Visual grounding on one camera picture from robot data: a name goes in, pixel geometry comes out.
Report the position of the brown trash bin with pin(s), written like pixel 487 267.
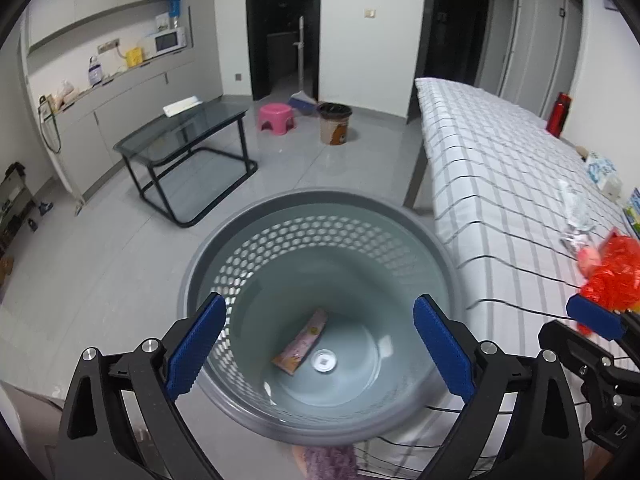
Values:
pixel 334 120

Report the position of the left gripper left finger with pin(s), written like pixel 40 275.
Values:
pixel 96 439

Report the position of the white checked tablecloth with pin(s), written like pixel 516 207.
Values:
pixel 496 175

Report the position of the white tissue box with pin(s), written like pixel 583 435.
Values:
pixel 602 172

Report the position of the grey perforated waste basket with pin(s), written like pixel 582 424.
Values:
pixel 317 343

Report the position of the white microwave oven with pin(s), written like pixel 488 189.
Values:
pixel 167 41

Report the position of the grey wall cabinet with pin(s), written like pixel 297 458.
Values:
pixel 80 125

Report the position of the red thermos bottle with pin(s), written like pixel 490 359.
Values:
pixel 558 115

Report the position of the pink plastic stool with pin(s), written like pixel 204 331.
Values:
pixel 276 117

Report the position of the white bottle on counter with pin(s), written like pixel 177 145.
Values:
pixel 95 72

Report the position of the black glass coffee table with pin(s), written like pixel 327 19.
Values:
pixel 185 165

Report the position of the yellow box on counter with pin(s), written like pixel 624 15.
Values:
pixel 134 57

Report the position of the clear plastic wrapper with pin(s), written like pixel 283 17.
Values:
pixel 578 226

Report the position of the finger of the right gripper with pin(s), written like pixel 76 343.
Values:
pixel 578 354
pixel 606 324

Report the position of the pink snack wrapper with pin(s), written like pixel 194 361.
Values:
pixel 292 356

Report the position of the pink pig toy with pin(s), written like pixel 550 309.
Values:
pixel 588 260

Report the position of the broom with dustpan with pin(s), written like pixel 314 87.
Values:
pixel 301 100

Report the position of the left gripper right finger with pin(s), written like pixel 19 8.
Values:
pixel 543 439

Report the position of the purple cloth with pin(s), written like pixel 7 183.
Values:
pixel 331 463

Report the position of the red crinkled plastic bag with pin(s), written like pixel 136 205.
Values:
pixel 614 285

